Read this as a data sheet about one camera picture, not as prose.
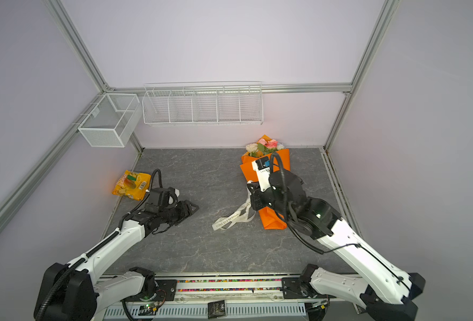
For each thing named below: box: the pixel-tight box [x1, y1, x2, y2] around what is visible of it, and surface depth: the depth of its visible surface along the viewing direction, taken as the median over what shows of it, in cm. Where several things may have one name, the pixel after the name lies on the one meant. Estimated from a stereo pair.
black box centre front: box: [207, 299, 226, 319], surface depth 70 cm
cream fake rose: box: [245, 143, 259, 153], surface depth 118 cm
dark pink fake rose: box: [264, 139, 278, 149], surface depth 114 cm
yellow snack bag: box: [112, 169, 152, 201], surface depth 101 cm
